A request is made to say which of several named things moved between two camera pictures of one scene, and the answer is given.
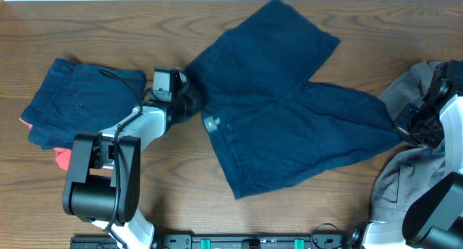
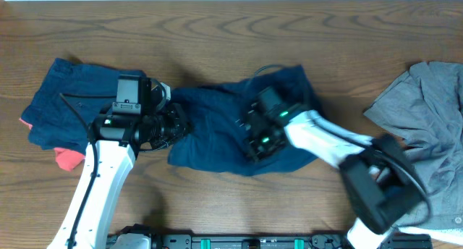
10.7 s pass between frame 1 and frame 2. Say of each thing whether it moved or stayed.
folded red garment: stayed
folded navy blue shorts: stayed
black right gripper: moved
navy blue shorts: moved
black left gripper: moved
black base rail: stayed
